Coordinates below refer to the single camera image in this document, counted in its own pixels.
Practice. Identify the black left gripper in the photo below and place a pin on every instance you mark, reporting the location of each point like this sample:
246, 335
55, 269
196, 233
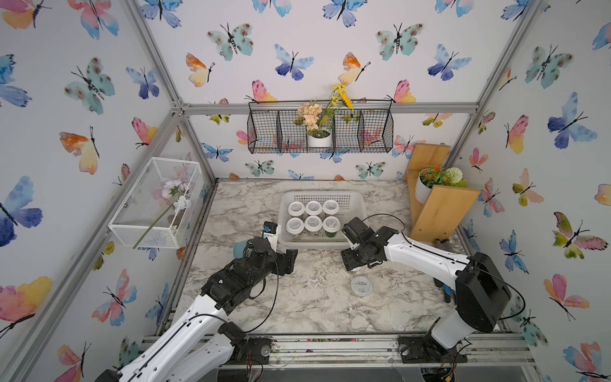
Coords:
284, 262

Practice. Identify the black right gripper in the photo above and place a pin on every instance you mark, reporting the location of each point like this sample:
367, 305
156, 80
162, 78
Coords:
346, 259

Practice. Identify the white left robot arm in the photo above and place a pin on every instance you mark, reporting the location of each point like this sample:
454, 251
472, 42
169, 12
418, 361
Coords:
203, 338

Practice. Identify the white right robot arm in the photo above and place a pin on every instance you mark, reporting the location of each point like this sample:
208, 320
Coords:
480, 293

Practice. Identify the white plastic perforated basket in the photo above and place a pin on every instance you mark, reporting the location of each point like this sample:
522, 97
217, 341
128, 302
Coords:
351, 203

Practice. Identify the yogurt cup without cap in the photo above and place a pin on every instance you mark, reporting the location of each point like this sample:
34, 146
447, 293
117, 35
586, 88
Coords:
361, 286

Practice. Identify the wooden corner shelf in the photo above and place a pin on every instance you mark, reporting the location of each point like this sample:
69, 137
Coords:
436, 212

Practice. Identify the blue black work glove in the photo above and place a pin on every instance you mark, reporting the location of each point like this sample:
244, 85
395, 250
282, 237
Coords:
446, 290

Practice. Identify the white pot green plant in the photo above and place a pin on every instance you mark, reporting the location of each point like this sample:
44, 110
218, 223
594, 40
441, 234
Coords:
437, 176

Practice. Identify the white pot beige flowers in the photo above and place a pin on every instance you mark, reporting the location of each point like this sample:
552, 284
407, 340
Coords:
319, 120

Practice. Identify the pink artificial flower stem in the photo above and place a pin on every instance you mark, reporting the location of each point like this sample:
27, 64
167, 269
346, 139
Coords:
174, 194

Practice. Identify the black wire wall basket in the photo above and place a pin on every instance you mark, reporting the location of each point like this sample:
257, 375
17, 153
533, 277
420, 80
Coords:
284, 128

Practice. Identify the white wire mesh box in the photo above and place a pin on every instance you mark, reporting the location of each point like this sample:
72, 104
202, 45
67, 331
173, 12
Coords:
143, 203

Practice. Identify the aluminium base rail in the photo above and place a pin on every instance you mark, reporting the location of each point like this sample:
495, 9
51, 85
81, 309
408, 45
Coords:
379, 350

